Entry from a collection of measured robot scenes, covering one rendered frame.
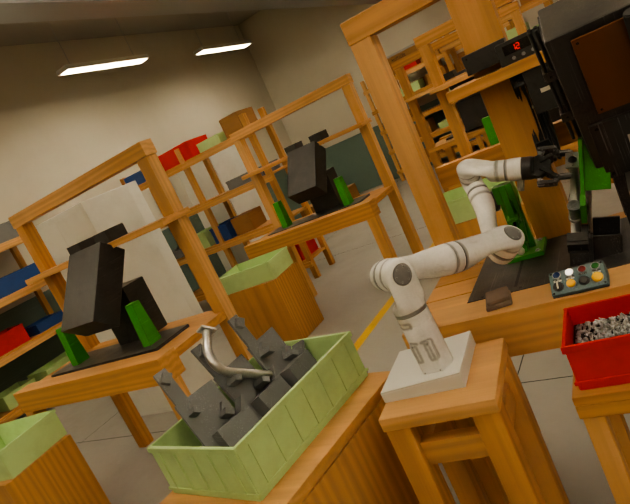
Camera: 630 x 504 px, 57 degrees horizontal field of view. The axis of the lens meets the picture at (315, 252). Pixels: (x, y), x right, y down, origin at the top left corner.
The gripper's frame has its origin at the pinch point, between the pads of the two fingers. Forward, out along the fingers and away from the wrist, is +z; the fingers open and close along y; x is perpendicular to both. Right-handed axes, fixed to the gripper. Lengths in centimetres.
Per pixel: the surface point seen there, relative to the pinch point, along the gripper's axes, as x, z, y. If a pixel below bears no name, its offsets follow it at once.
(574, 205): -0.2, 1.2, -14.9
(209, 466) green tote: -28, -92, -104
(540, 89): -4.1, -8.2, 27.2
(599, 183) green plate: -3.5, 8.2, -9.9
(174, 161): 320, -495, 261
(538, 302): -0.6, -8.9, -45.9
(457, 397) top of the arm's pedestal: -19, -26, -78
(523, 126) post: 12.5, -15.6, 25.3
